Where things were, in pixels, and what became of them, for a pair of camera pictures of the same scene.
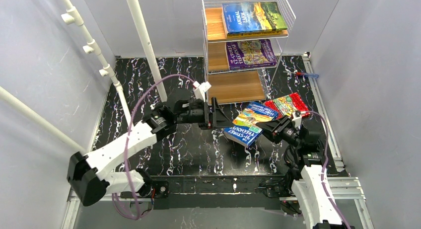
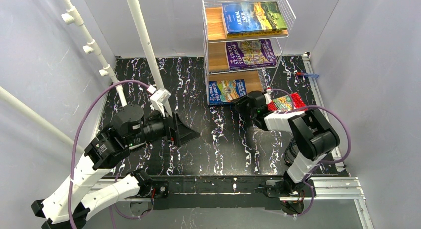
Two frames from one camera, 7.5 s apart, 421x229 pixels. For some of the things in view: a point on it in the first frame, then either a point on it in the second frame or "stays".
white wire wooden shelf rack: (244, 34) stays
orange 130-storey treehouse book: (239, 34) stays
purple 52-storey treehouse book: (250, 54) stays
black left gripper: (213, 112) → (175, 129)
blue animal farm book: (253, 17) stays
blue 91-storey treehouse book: (244, 130) → (223, 93)
